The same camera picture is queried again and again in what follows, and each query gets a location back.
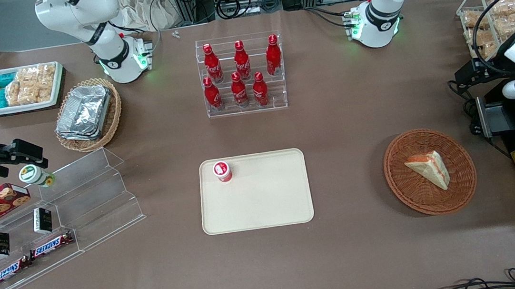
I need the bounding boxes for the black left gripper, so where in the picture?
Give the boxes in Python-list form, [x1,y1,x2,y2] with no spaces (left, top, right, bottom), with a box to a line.
[453,54,515,91]

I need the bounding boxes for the triangular sandwich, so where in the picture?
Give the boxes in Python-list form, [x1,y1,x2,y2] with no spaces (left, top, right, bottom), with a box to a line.
[403,149,451,194]

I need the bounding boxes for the white rectangular snack tray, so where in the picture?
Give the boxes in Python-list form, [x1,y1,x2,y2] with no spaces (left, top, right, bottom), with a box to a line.
[0,61,68,116]

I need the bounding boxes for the light tan wicker basket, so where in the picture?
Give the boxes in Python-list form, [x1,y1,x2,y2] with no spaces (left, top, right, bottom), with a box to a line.
[50,75,126,155]

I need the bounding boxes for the brown round wicker basket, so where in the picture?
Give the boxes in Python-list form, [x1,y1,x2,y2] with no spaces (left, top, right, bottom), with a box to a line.
[380,123,481,220]

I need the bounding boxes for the beige plastic tray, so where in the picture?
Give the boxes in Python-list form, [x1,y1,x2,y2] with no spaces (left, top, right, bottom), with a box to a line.
[195,147,316,236]

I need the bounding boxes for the cup with green white lid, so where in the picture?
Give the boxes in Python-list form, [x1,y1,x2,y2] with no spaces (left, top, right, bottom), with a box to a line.
[18,162,57,190]

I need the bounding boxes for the clear bag of crackers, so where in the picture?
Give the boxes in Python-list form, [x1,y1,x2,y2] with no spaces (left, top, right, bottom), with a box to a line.
[35,63,60,103]
[15,67,42,105]
[5,81,24,107]

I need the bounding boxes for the stack of foil trays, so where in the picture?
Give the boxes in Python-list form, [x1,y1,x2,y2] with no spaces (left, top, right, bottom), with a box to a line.
[52,83,117,145]

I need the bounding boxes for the clear acrylic stepped shelf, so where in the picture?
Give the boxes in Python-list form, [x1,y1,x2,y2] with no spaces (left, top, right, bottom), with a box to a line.
[0,182,89,289]
[34,144,149,256]

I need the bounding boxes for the snickers bar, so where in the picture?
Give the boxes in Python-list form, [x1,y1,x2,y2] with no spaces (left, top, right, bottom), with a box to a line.
[28,231,76,261]
[0,255,34,289]

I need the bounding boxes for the beige cloth bag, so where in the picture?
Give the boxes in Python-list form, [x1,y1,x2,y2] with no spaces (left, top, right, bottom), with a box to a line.
[116,0,179,35]

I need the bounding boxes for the red cola bottle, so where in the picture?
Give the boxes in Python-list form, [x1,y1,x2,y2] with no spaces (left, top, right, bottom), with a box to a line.
[232,39,252,81]
[203,75,224,112]
[263,34,284,77]
[230,70,250,108]
[251,71,270,107]
[202,42,225,84]

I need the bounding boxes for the red cup with white lid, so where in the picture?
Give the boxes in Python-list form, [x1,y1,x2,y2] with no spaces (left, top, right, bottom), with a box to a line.
[212,160,234,183]

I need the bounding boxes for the clear acrylic bottle rack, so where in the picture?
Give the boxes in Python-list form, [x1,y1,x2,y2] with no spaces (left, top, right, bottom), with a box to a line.
[194,30,289,119]

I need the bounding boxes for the black appliance power cable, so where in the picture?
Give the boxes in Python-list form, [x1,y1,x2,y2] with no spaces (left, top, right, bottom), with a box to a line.
[447,76,495,144]

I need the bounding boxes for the black base cables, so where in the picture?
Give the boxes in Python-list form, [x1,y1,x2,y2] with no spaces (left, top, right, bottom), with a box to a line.
[305,3,352,32]

